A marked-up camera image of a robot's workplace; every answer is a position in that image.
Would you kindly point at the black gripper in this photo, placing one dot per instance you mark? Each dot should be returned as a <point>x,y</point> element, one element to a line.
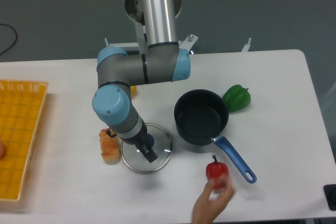
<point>141,141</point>

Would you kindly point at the glass lid with blue knob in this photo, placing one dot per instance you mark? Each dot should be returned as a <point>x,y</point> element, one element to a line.
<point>162,144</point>

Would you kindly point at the red bell pepper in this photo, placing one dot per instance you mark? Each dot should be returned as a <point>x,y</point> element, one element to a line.
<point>215,170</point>

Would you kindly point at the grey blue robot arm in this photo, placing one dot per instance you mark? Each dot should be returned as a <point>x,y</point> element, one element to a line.
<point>163,61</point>

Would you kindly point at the person's hand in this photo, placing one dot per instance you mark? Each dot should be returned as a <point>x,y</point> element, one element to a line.
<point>206,210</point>

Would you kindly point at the orange bread pastry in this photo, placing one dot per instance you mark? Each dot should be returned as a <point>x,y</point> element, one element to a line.
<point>109,145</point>

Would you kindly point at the yellow bell pepper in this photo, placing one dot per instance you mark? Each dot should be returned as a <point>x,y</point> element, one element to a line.
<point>133,91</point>

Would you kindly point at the green bell pepper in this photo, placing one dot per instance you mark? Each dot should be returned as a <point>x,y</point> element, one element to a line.
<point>236,98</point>

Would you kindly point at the yellow woven basket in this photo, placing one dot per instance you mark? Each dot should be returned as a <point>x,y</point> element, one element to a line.
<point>22,104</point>

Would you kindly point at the orange object in basket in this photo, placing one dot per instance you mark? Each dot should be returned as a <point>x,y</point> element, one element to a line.
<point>2,149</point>

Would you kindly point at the black device at table edge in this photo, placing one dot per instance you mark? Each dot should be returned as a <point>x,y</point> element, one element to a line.
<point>330,194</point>

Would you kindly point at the dark saucepan with blue handle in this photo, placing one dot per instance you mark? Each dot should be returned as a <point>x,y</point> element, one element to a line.
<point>200,117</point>

